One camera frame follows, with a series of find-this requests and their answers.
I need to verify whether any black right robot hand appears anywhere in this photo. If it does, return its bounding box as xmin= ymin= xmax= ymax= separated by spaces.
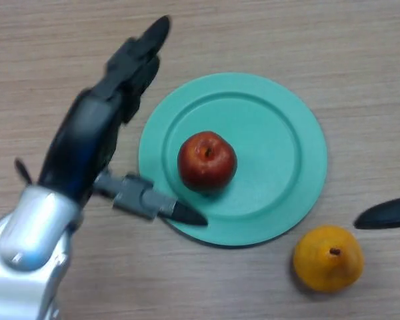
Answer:
xmin=353 ymin=196 xmax=400 ymax=230

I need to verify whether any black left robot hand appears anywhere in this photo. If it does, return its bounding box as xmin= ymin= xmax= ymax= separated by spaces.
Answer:
xmin=38 ymin=15 xmax=209 ymax=227

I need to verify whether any red apple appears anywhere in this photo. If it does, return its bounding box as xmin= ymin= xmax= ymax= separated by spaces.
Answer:
xmin=177 ymin=131 xmax=237 ymax=195

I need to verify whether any green round plate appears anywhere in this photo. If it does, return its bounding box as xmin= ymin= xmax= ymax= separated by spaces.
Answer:
xmin=138 ymin=72 xmax=327 ymax=248

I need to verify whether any yellow pear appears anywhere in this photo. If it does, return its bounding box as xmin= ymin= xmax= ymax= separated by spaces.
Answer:
xmin=293 ymin=225 xmax=365 ymax=293

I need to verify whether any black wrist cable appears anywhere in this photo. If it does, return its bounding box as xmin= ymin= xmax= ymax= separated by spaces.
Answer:
xmin=14 ymin=157 xmax=38 ymax=185

